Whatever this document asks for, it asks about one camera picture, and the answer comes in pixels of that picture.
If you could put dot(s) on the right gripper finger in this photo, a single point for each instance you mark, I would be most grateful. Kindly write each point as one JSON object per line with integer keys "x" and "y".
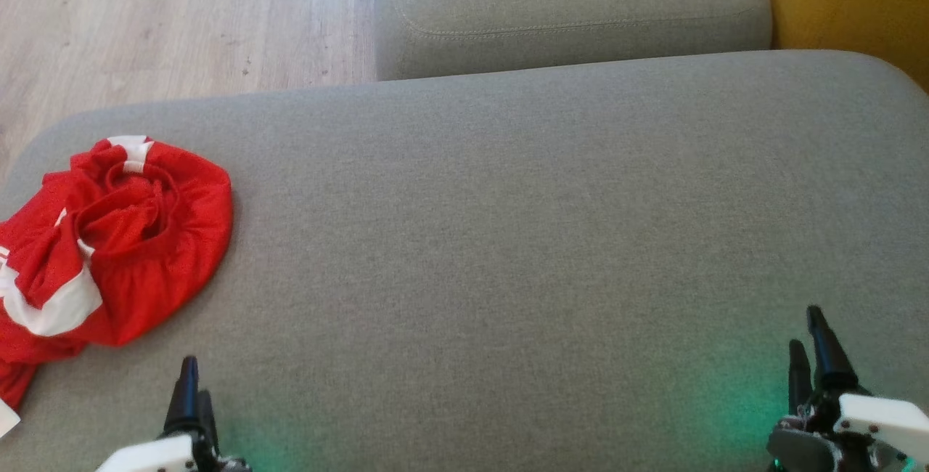
{"x": 800, "y": 377}
{"x": 829, "y": 359}

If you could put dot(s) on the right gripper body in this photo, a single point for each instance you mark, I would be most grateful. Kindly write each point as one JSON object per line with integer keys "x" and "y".
{"x": 882, "y": 421}

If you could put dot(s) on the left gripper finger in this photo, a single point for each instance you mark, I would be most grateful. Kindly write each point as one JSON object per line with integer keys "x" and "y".
{"x": 186, "y": 399}
{"x": 207, "y": 428}

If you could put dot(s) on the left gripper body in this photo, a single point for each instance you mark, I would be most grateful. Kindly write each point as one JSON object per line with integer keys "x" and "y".
{"x": 156, "y": 456}

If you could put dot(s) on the red shorts with white band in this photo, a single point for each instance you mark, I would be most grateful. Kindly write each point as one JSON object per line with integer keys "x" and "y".
{"x": 185, "y": 247}

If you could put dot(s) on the large grey sofa seat cushion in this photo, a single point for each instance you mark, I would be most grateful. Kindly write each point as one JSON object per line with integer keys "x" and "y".
{"x": 508, "y": 239}

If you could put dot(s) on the mustard yellow panel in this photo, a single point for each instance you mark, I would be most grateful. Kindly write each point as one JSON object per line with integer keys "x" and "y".
{"x": 856, "y": 0}

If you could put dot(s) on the small grey sofa cushion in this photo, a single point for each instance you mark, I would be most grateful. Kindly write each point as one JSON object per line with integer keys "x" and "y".
{"x": 566, "y": 0}

